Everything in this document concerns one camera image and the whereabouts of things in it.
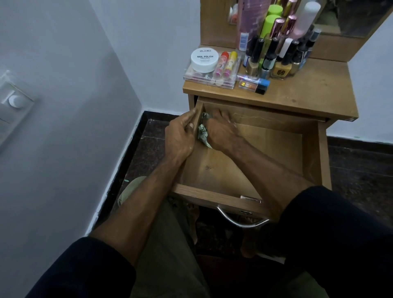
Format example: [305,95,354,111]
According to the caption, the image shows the person's right hand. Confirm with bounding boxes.
[205,109,243,153]

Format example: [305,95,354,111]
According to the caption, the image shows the person's left hand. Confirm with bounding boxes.
[164,107,198,167]

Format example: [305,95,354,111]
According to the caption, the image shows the green striped cloth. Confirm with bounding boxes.
[197,112,213,149]

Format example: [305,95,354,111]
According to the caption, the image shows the black-capped clear tube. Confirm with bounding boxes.
[239,81,267,95]

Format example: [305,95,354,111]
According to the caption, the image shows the wooden drawer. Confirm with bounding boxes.
[171,95,332,221]

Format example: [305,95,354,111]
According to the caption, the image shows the clear plastic compartment box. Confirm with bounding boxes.
[183,52,242,90]

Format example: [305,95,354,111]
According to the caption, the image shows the blue-capped lip balm tube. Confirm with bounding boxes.
[237,74,271,88]

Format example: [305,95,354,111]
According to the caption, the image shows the red-capped lip balm tube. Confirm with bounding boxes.
[213,51,230,79]

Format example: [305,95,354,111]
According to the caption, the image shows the yellow-capped lip balm tube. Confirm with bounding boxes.
[222,51,239,79]

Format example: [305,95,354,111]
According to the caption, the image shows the beige polish bottle black cap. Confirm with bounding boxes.
[245,38,265,77]

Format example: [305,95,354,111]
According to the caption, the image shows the white nail polish remover jar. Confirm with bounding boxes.
[190,47,219,74]

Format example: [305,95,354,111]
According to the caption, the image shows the blue-white bottle black cap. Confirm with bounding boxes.
[242,36,258,68]

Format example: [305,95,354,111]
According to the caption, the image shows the yellow square polish bottle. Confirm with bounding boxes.
[271,40,300,79]

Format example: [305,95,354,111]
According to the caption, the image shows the silver polish bottle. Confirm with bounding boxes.
[259,37,280,79]

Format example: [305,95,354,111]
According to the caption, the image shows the gold polish bottle patterned cap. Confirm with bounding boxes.
[288,43,307,76]

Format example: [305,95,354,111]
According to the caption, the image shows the white-capped dark polish bottle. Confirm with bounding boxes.
[277,38,294,61]

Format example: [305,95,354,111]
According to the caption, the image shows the lime green bottle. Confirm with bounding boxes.
[260,14,282,39]

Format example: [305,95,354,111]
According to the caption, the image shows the pink cosmetic lotion tube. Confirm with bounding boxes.
[235,0,272,52]

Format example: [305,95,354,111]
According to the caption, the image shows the pink perfume bottle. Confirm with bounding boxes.
[264,18,285,53]

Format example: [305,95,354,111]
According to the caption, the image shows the slim clear perfume bottle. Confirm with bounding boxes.
[280,14,298,47]

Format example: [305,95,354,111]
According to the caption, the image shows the blue polish bottle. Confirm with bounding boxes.
[299,28,322,70]

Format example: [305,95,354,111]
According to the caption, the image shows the pink spray bottle white cap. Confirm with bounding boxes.
[291,1,321,40]

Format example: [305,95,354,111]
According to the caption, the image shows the person's right forearm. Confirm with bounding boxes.
[230,142,315,221]

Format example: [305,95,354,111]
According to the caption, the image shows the person's left forearm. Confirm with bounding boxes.
[89,156,188,266]

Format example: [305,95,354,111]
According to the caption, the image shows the person's left foot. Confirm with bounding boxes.
[187,204,200,245]

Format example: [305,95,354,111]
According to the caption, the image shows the person's olive green trousers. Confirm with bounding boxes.
[118,176,329,298]

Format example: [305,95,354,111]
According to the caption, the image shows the person's black right sleeve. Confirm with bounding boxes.
[278,185,393,298]

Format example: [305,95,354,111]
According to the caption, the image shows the person's black sleeve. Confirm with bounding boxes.
[26,237,137,298]
[278,185,393,298]

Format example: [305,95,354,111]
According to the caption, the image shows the person's black left sleeve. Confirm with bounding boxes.
[26,237,137,298]

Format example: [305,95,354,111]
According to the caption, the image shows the wooden dressing table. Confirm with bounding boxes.
[183,0,393,129]

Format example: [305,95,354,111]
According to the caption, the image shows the dressing table mirror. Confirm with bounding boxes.
[228,0,393,38]

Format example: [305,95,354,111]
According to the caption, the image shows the white wall switch panel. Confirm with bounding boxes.
[0,70,35,147]

